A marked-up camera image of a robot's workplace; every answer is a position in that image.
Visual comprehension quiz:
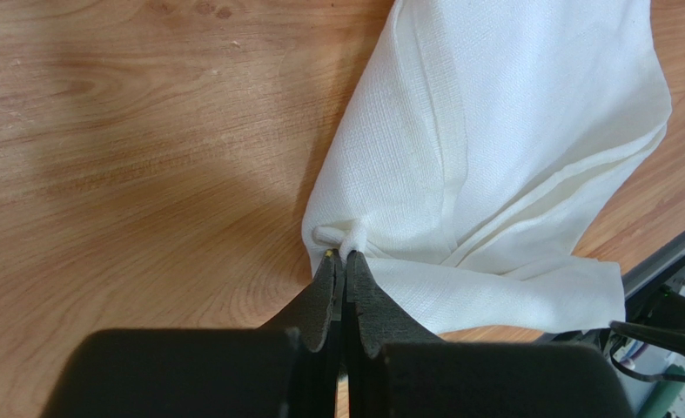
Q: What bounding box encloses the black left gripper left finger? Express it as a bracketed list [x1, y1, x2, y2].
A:
[259, 249, 344, 353]

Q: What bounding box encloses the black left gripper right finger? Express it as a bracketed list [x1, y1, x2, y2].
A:
[346, 251, 442, 359]

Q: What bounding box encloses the white cloth napkin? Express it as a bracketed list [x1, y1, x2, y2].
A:
[301, 1, 672, 334]

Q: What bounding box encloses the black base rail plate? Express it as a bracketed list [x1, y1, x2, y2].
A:
[538, 231, 685, 355]

